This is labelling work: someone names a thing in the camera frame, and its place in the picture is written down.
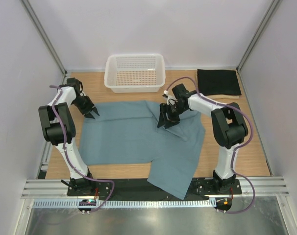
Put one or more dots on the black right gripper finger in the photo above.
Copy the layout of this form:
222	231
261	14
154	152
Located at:
169	124
162	116

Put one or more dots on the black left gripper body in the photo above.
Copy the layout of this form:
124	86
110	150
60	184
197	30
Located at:
84	104

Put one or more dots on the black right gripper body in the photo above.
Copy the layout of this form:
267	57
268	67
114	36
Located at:
173	111

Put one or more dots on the teal blue t-shirt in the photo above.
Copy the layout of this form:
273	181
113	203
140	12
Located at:
127	133

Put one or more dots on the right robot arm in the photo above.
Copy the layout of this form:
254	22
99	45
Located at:
229	128

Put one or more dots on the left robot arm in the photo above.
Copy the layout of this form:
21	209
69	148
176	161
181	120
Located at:
59	129

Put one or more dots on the white perforated plastic basket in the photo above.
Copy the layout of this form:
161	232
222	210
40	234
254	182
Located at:
135	73

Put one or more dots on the folded black t-shirt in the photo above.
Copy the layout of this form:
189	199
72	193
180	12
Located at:
218	82

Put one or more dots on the folded beige t-shirt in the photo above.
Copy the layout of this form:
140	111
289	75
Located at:
227	97

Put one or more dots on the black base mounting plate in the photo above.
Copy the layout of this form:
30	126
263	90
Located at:
142	190

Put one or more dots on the slotted grey cable duct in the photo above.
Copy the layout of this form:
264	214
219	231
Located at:
81	203

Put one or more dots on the aluminium front frame rail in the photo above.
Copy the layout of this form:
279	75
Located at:
264	186

